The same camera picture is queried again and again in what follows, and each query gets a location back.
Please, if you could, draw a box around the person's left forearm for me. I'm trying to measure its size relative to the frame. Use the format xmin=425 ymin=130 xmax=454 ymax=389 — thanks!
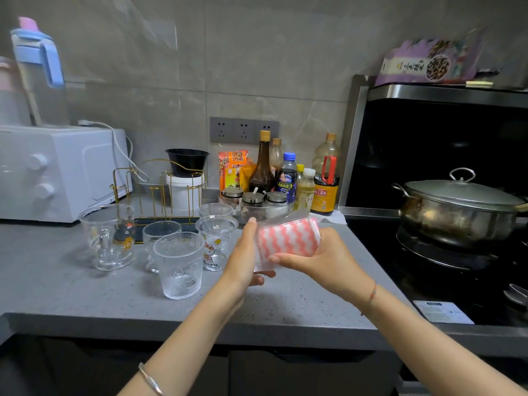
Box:
xmin=117 ymin=280 xmax=244 ymax=396

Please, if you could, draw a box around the steel ladle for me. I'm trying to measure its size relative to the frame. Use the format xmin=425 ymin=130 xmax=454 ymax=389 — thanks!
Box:
xmin=503 ymin=283 xmax=528 ymax=306

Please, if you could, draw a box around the penguin print glass mug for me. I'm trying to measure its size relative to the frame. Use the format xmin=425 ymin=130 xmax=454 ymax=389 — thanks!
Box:
xmin=79 ymin=203 xmax=137 ymax=272

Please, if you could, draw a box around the clear round condiment tray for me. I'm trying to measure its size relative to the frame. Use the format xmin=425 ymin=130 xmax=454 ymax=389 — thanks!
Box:
xmin=218 ymin=200 xmax=296 ymax=226

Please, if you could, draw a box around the person's right hand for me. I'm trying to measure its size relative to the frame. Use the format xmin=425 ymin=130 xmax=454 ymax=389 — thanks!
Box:
xmin=268 ymin=226 xmax=378 ymax=314

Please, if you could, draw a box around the white power cable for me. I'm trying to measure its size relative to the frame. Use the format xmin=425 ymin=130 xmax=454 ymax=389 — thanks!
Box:
xmin=78 ymin=120 xmax=150 ymax=183

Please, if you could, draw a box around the embossed ribbed clear glass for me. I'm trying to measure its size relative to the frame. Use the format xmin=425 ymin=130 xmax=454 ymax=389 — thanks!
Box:
xmin=153 ymin=231 xmax=206 ymax=301

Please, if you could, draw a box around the tall ribbed clear glass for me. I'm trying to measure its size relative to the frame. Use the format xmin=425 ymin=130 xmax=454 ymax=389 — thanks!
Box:
xmin=252 ymin=208 xmax=322 ymax=273

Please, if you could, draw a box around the yellow seasoning pouch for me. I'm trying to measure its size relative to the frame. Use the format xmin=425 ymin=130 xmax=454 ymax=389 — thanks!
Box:
xmin=239 ymin=164 xmax=257 ymax=193

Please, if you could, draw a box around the steel pot lid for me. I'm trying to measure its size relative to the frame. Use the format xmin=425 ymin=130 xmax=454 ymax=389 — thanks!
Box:
xmin=403 ymin=167 xmax=527 ymax=212

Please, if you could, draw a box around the person's left hand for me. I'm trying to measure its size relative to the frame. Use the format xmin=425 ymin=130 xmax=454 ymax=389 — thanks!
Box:
xmin=221 ymin=217 xmax=277 ymax=304

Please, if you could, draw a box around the grey wall socket panel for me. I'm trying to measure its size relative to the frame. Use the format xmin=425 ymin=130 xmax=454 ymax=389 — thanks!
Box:
xmin=209 ymin=117 xmax=281 ymax=145

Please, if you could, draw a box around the white paper towel sheet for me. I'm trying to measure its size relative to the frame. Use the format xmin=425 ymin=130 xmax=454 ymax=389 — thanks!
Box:
xmin=313 ymin=210 xmax=348 ymax=226

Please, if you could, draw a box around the black plastic bowl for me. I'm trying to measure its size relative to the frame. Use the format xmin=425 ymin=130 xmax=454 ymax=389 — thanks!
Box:
xmin=165 ymin=148 xmax=210 ymax=178

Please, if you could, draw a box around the clear bottle brown cap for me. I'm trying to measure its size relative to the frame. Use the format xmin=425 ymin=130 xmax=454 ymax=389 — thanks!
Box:
xmin=269 ymin=138 xmax=284 ymax=172

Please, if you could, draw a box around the yellow liquid bottle white cap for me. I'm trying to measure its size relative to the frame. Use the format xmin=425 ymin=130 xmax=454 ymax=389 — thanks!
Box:
xmin=296 ymin=168 xmax=317 ymax=212

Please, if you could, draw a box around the gold wire cup rack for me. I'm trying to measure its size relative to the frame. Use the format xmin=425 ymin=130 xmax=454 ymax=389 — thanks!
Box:
xmin=109 ymin=158 xmax=206 ymax=244

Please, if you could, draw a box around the orange seasoning packet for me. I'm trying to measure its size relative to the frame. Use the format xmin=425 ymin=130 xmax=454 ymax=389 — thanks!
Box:
xmin=218 ymin=150 xmax=250 ymax=193

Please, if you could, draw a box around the cartoon cat print glass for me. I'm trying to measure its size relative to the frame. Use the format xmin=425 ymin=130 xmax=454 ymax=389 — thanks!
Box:
xmin=195 ymin=214 xmax=239 ymax=272

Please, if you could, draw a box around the purple food packet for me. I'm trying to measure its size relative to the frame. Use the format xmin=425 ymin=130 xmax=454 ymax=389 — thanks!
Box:
xmin=374 ymin=28 xmax=486 ymax=87

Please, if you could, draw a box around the silver bracelet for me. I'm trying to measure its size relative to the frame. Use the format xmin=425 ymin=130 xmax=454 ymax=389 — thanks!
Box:
xmin=138 ymin=362 xmax=166 ymax=396

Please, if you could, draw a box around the stainless steel pot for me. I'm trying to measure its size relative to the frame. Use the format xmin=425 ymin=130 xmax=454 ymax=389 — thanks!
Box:
xmin=392 ymin=183 xmax=527 ymax=249

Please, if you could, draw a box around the thin string bracelet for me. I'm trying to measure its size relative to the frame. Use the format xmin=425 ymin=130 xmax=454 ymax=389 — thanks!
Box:
xmin=361 ymin=280 xmax=378 ymax=317

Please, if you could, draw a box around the clear jug blue lid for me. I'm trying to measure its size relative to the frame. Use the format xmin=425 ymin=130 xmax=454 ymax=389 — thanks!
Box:
xmin=10 ymin=16 xmax=69 ymax=127

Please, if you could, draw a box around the dark brown glass bottle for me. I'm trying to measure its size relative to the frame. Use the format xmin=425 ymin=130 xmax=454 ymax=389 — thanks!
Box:
xmin=249 ymin=130 xmax=277 ymax=194

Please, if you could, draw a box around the white label sticker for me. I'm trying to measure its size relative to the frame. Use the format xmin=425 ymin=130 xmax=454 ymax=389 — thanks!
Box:
xmin=413 ymin=300 xmax=475 ymax=325

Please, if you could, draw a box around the large bottle red handle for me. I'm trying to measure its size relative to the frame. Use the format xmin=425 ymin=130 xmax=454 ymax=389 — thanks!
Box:
xmin=310 ymin=133 xmax=341 ymax=216

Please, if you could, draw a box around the dark bottle blue cap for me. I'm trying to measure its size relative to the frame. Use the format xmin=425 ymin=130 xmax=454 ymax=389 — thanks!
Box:
xmin=276 ymin=152 xmax=298 ymax=204

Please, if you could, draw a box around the white plastic bucket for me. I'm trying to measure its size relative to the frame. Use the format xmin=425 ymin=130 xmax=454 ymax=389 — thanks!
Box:
xmin=166 ymin=173 xmax=206 ymax=217

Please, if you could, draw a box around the pink striped cloth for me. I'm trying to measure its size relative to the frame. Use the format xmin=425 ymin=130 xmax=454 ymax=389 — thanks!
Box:
xmin=255 ymin=216 xmax=322 ymax=265

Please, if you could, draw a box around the small ribbed clear glass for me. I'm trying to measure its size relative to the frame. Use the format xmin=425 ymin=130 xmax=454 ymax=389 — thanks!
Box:
xmin=199 ymin=202 xmax=235 ymax=219

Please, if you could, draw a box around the white microwave oven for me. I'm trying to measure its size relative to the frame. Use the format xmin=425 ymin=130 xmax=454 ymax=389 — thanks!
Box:
xmin=0 ymin=125 xmax=133 ymax=223

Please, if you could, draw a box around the clear container pink lid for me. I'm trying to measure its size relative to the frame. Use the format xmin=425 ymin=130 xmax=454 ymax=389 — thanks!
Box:
xmin=0 ymin=56 xmax=32 ymax=127

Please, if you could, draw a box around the short textured glass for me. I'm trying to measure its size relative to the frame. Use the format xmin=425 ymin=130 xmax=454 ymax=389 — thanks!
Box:
xmin=142 ymin=220 xmax=182 ymax=274

